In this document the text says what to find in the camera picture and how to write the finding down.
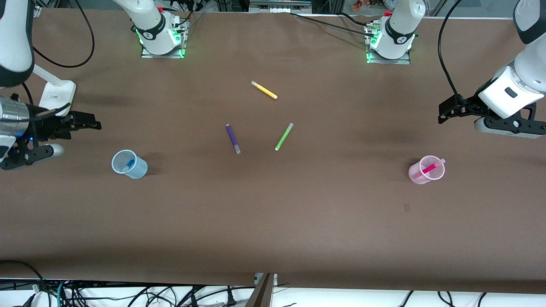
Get pink marker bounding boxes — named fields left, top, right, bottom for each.
left=412, top=159, right=447, bottom=180

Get white stand with pole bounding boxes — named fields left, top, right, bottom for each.
left=33, top=64, right=77, bottom=117

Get light blue plastic cup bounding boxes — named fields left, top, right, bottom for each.
left=111, top=150, right=148, bottom=180

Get light pink plastic cup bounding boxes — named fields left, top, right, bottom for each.
left=408, top=155, right=445, bottom=185

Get purple marker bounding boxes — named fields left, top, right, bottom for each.
left=226, top=124, right=241, bottom=155

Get green marker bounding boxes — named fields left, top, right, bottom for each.
left=274, top=123, right=294, bottom=151

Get yellow marker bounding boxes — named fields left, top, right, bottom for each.
left=251, top=81, right=278, bottom=100

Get brown table support beam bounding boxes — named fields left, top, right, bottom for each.
left=245, top=273, right=276, bottom=307

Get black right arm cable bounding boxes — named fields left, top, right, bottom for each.
left=21, top=0, right=95, bottom=105

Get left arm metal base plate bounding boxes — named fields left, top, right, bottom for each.
left=365, top=21, right=411, bottom=65

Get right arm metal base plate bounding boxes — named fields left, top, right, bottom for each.
left=141, top=17, right=188, bottom=59

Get black looped floor cable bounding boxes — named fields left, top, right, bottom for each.
left=0, top=260, right=45, bottom=295

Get black cable on table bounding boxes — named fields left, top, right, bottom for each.
left=290, top=12, right=377, bottom=35

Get aluminium frame bar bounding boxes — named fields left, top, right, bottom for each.
left=249, top=0, right=313, bottom=14

